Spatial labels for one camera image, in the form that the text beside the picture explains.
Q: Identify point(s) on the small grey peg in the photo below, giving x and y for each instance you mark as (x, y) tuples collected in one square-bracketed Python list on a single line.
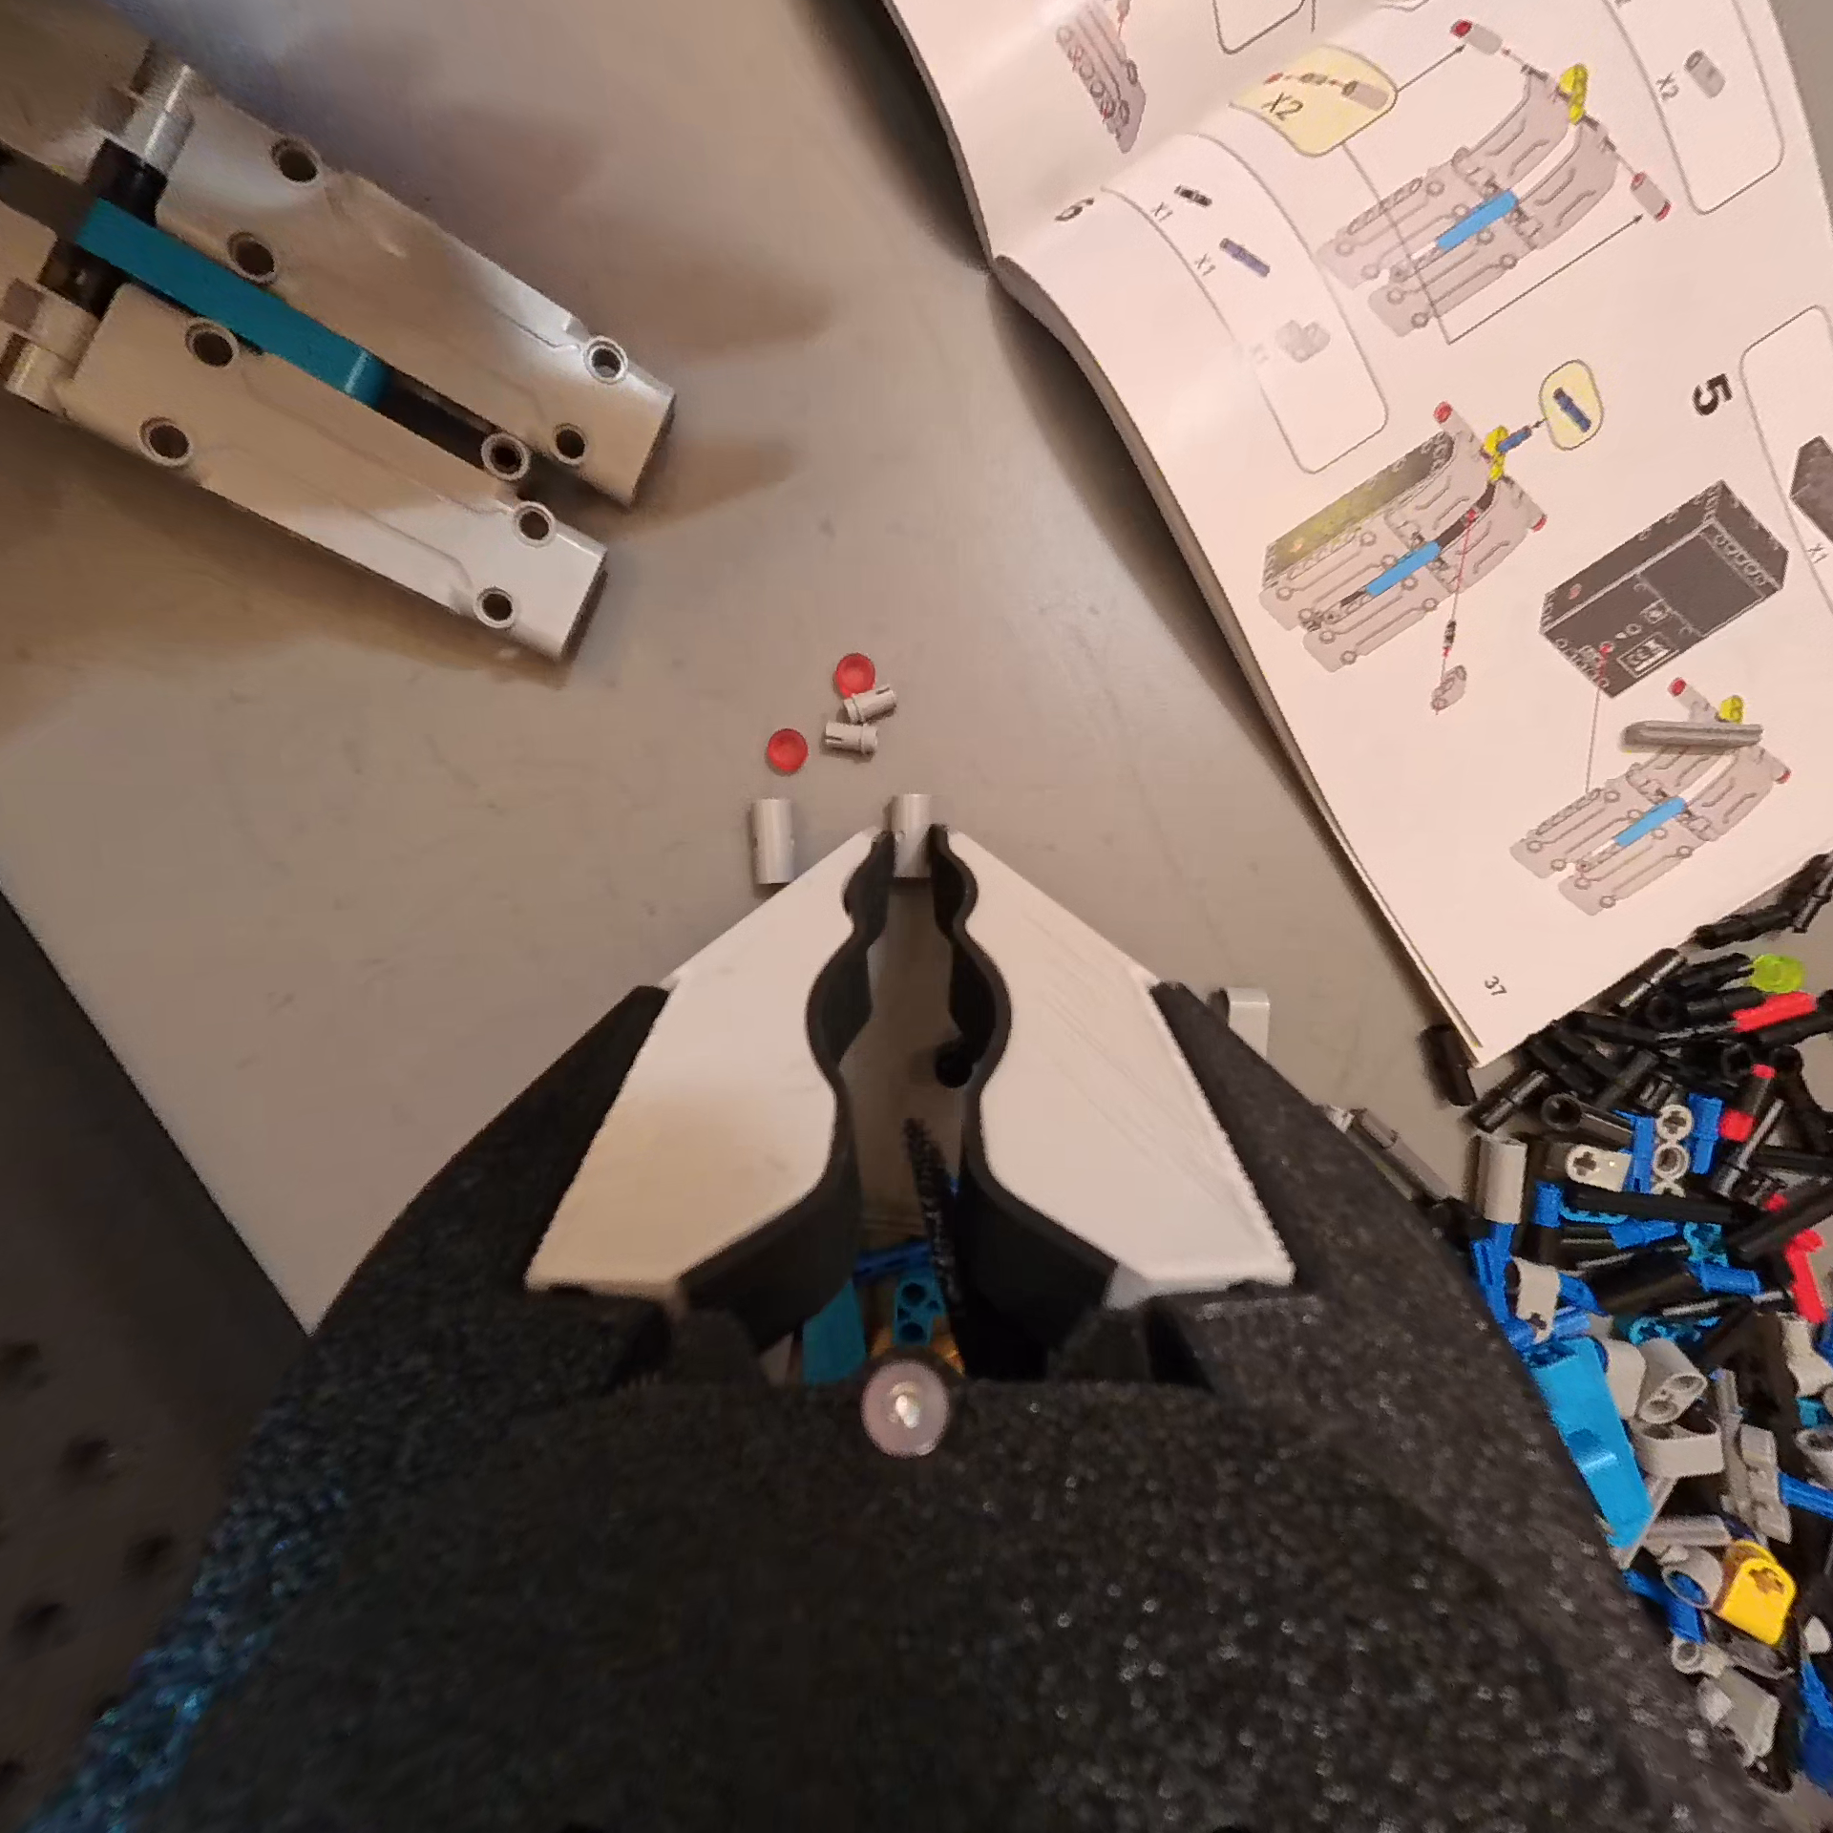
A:
[(851, 740), (870, 704)]

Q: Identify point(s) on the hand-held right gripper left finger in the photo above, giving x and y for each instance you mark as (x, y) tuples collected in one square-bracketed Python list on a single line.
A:
[(689, 1118)]

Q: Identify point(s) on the red round stud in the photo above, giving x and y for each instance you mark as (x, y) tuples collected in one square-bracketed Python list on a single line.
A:
[(788, 747), (857, 671)]

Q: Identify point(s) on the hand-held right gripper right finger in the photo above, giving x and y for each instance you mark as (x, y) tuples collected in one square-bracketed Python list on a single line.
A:
[(1103, 1103)]

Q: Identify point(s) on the blue holed beam brick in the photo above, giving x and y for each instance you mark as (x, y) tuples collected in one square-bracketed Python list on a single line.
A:
[(891, 1294)]

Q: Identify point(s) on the grey panel assembly teal beam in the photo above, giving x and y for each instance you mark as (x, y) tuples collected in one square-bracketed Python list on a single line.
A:
[(358, 243)]

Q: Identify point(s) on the grey tube connector brick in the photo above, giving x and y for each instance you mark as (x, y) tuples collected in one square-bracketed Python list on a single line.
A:
[(773, 845), (914, 816)]

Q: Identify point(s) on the open instruction booklet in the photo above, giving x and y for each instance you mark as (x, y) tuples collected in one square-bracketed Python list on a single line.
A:
[(1433, 431)]

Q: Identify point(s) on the pile of mixed building bricks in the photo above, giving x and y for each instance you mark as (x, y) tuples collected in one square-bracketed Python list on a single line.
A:
[(1647, 1217)]

